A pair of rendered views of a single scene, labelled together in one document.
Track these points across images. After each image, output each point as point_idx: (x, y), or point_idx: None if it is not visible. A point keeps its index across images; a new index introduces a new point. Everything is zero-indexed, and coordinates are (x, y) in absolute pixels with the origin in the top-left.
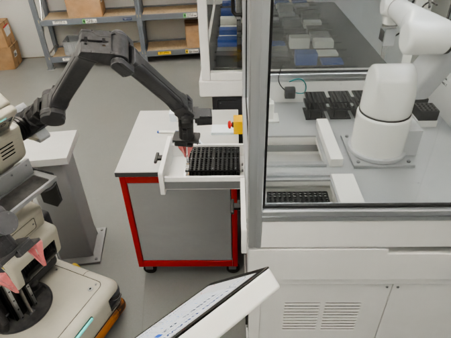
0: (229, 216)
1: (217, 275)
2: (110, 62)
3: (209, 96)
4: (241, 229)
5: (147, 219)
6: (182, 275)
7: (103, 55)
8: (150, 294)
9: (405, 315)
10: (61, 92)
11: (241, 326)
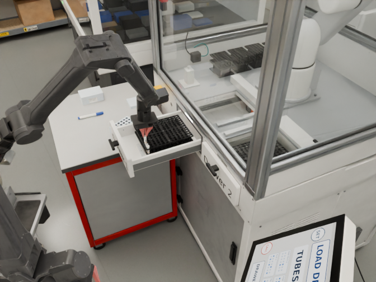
0: (169, 175)
1: (160, 229)
2: (113, 66)
3: (107, 72)
4: (236, 186)
5: (95, 203)
6: (130, 239)
7: (110, 61)
8: (110, 267)
9: (344, 209)
10: (46, 107)
11: (201, 262)
